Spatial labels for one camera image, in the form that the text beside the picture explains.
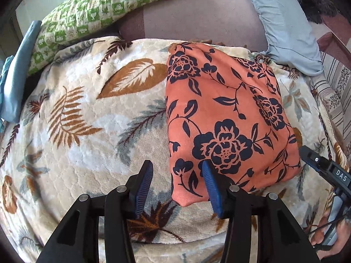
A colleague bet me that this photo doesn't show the mauve bed sheet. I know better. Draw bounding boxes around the mauve bed sheet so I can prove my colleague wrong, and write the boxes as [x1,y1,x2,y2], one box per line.
[117,0,268,52]

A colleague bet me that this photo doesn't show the green white patterned pillow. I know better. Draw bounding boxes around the green white patterned pillow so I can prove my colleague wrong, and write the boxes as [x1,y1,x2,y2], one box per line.
[28,0,159,75]

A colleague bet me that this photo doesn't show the striped floral bed cover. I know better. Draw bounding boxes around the striped floral bed cover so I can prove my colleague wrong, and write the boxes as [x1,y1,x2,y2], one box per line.
[309,50,351,146]

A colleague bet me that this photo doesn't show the orange floral garment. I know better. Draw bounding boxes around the orange floral garment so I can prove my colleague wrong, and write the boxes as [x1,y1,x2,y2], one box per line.
[165,42,301,207]

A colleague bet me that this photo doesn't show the person's right hand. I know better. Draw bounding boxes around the person's right hand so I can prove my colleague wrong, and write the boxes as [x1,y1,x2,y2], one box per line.
[309,210,351,261]

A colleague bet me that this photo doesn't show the cream leaf-pattern fleece blanket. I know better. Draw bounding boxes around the cream leaf-pattern fleece blanket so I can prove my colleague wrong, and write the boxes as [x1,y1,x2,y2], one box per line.
[1,36,350,262]

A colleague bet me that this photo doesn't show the light blue ruffled pillow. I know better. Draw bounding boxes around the light blue ruffled pillow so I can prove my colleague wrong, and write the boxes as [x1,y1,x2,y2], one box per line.
[251,0,324,76]

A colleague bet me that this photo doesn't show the teal patterned cloth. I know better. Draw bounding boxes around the teal patterned cloth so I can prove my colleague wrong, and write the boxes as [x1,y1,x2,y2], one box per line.
[1,56,24,133]

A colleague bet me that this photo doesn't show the small blue pillow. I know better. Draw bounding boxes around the small blue pillow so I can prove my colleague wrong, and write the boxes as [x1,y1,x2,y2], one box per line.
[14,20,42,115]

